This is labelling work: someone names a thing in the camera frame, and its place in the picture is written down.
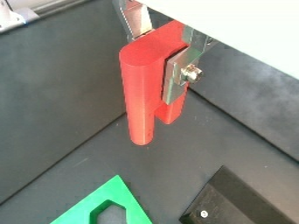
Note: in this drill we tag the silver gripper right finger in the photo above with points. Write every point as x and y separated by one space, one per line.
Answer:
180 70

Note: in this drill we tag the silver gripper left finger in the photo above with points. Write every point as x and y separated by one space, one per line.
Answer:
134 17

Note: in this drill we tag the red square-circle peg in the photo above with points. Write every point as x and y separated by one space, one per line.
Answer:
142 60

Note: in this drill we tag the green shape sorter board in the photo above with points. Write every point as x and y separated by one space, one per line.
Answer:
112 194

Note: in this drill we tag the black curved holder stand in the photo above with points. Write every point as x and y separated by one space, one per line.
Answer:
228 201

